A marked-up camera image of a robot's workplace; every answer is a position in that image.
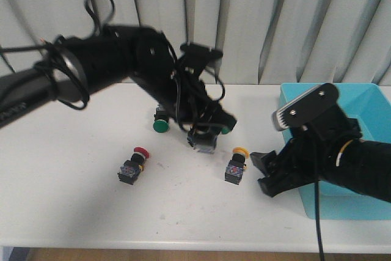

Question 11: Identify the light blue plastic box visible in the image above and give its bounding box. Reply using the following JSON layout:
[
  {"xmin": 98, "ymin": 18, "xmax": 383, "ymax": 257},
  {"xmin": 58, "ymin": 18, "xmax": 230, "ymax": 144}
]
[{"xmin": 271, "ymin": 83, "xmax": 390, "ymax": 220}]

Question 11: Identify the yellow mushroom push button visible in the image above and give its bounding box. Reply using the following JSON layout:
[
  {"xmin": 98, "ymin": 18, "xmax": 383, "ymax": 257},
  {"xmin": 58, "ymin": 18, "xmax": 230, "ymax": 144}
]
[{"xmin": 187, "ymin": 131, "xmax": 217, "ymax": 153}]

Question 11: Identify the yellow push button near box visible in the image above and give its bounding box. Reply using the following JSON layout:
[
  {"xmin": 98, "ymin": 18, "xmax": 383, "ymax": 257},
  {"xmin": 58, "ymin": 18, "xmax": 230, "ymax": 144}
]
[{"xmin": 224, "ymin": 147, "xmax": 249, "ymax": 185}]

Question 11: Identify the green push button left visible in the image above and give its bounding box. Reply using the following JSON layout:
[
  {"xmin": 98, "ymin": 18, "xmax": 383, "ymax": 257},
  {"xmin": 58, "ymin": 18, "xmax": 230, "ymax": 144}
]
[{"xmin": 153, "ymin": 105, "xmax": 169, "ymax": 133}]

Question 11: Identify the red mushroom push button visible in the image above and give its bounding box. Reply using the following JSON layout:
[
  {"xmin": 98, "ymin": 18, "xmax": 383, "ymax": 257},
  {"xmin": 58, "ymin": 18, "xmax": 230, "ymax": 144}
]
[{"xmin": 117, "ymin": 147, "xmax": 150, "ymax": 185}]

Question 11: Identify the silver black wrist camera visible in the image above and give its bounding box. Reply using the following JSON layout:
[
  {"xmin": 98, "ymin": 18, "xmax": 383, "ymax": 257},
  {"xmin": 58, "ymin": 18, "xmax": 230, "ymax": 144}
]
[{"xmin": 272, "ymin": 83, "xmax": 339, "ymax": 131}]

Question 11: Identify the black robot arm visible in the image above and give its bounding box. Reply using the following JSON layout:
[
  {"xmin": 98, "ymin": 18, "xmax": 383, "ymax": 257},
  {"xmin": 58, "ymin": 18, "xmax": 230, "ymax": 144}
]
[
  {"xmin": 1, "ymin": 26, "xmax": 236, "ymax": 152},
  {"xmin": 250, "ymin": 106, "xmax": 390, "ymax": 202}
]

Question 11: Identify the green push button switch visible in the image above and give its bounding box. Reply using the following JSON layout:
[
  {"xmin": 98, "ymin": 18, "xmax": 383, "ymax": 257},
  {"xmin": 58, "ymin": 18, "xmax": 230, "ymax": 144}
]
[{"xmin": 221, "ymin": 127, "xmax": 232, "ymax": 134}]

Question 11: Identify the white pleated curtain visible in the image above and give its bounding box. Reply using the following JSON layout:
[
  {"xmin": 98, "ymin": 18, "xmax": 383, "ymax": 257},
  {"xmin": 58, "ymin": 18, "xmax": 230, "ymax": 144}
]
[{"xmin": 1, "ymin": 0, "xmax": 390, "ymax": 86}]

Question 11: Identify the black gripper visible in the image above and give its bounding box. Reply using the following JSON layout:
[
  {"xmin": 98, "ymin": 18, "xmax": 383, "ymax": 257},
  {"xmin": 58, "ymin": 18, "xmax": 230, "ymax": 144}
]
[
  {"xmin": 250, "ymin": 106, "xmax": 362, "ymax": 197},
  {"xmin": 172, "ymin": 70, "xmax": 237, "ymax": 135}
]

